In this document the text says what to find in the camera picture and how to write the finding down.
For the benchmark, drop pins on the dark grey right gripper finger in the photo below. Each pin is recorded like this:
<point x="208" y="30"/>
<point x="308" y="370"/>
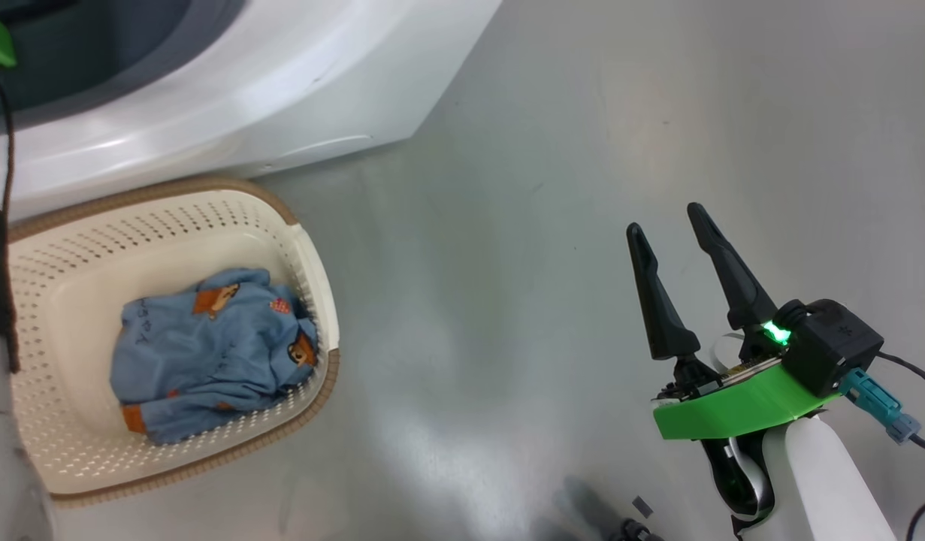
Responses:
<point x="661" y="315"/>
<point x="740" y="289"/>

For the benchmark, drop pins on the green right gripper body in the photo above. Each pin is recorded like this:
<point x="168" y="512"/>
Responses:
<point x="733" y="409"/>

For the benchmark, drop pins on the blue cartoon print garment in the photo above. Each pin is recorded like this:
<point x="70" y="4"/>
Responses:
<point x="207" y="353"/>

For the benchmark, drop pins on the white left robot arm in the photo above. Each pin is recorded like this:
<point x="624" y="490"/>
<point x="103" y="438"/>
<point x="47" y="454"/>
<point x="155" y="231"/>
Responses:
<point x="4" y="466"/>

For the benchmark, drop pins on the white front-load washing machine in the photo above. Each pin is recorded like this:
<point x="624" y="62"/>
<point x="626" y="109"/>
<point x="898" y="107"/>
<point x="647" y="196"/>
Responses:
<point x="319" y="75"/>

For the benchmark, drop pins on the cream perforated laundry basket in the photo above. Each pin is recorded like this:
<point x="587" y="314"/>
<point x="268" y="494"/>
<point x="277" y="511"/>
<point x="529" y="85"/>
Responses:
<point x="79" y="248"/>

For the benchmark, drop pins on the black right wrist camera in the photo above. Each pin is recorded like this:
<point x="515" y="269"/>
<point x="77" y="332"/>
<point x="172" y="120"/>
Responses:
<point x="838" y="346"/>

